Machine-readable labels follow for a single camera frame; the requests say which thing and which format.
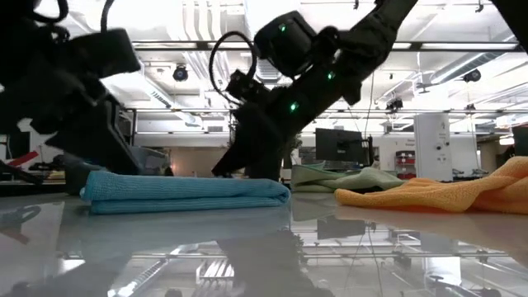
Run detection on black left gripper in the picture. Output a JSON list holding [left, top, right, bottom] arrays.
[[0, 73, 141, 174]]

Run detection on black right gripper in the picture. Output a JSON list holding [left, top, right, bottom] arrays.
[[212, 98, 298, 182]]

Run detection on blue microfiber towel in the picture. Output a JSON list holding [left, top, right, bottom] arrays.
[[79, 170, 292, 215]]

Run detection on green microfiber towel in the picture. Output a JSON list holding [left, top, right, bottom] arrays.
[[290, 162, 408, 194]]

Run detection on orange microfiber towel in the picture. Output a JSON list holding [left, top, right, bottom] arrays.
[[333, 155, 528, 215]]

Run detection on grey plastic bin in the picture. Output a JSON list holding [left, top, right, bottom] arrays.
[[64, 145, 171, 195]]

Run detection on red machine part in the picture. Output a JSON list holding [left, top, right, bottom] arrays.
[[6, 150, 42, 168]]

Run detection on black computer monitor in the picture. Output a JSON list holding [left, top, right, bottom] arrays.
[[315, 127, 375, 163]]

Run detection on red shelf bins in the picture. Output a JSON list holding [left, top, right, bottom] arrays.
[[394, 150, 415, 181]]

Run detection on white pillar cabinet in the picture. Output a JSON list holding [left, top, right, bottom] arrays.
[[413, 113, 454, 182]]

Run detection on dark monitor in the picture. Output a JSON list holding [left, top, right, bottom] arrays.
[[512, 125, 528, 157]]

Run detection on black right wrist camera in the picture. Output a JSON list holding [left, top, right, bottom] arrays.
[[225, 68, 271, 106]]

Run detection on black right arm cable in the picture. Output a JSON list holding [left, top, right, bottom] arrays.
[[208, 31, 259, 104]]

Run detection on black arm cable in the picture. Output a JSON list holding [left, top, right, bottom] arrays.
[[31, 0, 116, 34], [208, 31, 259, 104]]

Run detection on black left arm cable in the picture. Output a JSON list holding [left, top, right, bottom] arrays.
[[31, 0, 116, 34]]

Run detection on black aluminium rig frame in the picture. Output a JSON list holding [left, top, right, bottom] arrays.
[[131, 40, 525, 53]]

